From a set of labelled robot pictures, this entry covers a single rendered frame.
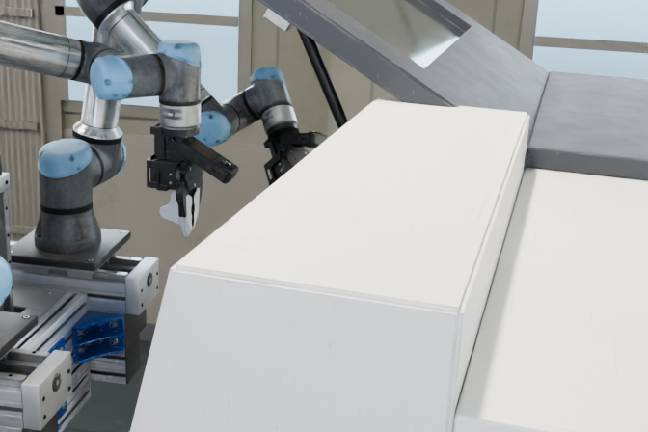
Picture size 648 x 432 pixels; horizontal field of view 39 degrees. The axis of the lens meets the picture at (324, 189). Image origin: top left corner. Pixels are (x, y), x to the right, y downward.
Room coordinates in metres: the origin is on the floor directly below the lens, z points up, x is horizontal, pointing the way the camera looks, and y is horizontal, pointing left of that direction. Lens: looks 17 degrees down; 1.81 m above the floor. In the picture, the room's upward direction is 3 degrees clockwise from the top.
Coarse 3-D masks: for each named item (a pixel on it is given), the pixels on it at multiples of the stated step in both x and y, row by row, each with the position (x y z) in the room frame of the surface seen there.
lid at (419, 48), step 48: (288, 0) 1.33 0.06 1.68; (336, 0) 1.52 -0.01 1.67; (384, 0) 1.74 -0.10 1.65; (432, 0) 1.94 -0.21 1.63; (336, 48) 1.31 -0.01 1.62; (384, 48) 1.34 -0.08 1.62; (432, 48) 1.60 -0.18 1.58; (480, 48) 1.75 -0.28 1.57; (432, 96) 1.28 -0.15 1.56; (480, 96) 1.40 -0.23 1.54; (528, 96) 1.61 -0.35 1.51
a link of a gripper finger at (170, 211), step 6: (174, 192) 1.63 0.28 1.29; (174, 198) 1.63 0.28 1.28; (186, 198) 1.61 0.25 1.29; (168, 204) 1.63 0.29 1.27; (174, 204) 1.63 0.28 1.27; (186, 204) 1.61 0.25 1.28; (162, 210) 1.63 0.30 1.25; (168, 210) 1.63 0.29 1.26; (174, 210) 1.63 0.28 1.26; (186, 210) 1.61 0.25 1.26; (162, 216) 1.63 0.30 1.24; (168, 216) 1.63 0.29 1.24; (174, 216) 1.63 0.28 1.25; (186, 216) 1.61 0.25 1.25; (174, 222) 1.63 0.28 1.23; (180, 222) 1.62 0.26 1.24; (186, 222) 1.62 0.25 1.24; (186, 228) 1.62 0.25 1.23; (192, 228) 1.64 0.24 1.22; (186, 234) 1.63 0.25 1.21
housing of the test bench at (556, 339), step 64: (576, 128) 1.39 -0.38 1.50; (640, 128) 1.41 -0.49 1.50; (576, 192) 1.15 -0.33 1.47; (640, 192) 1.16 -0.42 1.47; (512, 256) 0.90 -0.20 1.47; (576, 256) 0.91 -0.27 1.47; (640, 256) 0.92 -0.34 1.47; (512, 320) 0.75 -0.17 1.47; (576, 320) 0.75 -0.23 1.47; (640, 320) 0.76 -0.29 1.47; (512, 384) 0.63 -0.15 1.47; (576, 384) 0.64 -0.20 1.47; (640, 384) 0.64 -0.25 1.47
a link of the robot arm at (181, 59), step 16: (160, 48) 1.62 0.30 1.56; (176, 48) 1.61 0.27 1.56; (192, 48) 1.62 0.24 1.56; (176, 64) 1.61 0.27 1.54; (192, 64) 1.62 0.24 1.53; (176, 80) 1.60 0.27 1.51; (192, 80) 1.62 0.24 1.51; (160, 96) 1.62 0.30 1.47; (176, 96) 1.61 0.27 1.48; (192, 96) 1.62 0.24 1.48
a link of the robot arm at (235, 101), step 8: (232, 96) 2.05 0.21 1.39; (240, 96) 2.03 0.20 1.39; (232, 104) 2.00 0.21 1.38; (240, 104) 2.02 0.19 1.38; (248, 104) 2.01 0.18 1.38; (240, 112) 2.00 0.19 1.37; (248, 112) 2.02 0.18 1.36; (240, 120) 1.98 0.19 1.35; (248, 120) 2.02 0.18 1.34; (256, 120) 2.04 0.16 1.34; (240, 128) 2.00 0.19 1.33
